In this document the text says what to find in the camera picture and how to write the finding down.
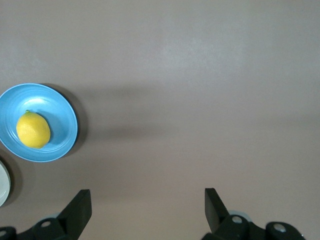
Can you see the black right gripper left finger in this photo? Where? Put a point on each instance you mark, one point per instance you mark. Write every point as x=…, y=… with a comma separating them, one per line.
x=75, y=215

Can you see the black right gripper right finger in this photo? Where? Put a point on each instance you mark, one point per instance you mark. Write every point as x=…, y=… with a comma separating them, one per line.
x=216, y=215

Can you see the yellow lemon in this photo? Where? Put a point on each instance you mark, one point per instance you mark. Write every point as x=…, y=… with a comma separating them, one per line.
x=33, y=130

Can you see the beige plate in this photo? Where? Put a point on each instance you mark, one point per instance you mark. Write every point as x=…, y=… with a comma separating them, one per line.
x=3, y=185

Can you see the blue plate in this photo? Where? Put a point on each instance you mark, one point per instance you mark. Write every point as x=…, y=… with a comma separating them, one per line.
x=62, y=117

